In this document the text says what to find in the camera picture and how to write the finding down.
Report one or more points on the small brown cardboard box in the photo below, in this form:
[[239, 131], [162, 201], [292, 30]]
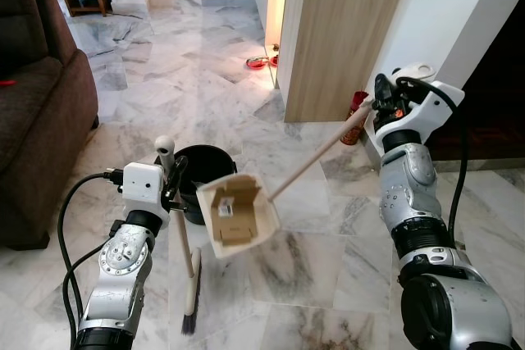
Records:
[[238, 219]]

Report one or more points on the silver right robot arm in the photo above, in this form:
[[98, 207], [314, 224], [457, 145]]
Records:
[[443, 301]]

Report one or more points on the black plastic bucket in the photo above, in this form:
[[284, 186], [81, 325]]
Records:
[[205, 165]]

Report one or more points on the light wood cabinet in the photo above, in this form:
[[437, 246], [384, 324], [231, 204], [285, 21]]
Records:
[[344, 30]]

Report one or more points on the dark wooden staircase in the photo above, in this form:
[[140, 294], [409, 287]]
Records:
[[492, 104]]

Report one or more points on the red pet bowl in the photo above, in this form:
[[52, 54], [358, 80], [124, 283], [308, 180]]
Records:
[[257, 62]]

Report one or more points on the dark brown sofa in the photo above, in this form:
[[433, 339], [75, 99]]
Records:
[[41, 120]]

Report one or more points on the small red item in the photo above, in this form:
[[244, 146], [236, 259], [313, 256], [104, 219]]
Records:
[[5, 82]]

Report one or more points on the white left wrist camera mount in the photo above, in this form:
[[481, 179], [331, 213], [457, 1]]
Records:
[[143, 186]]

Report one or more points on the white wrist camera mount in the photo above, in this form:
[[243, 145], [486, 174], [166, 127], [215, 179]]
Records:
[[143, 186], [435, 112]]

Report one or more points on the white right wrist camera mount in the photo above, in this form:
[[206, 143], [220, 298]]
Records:
[[435, 112]]

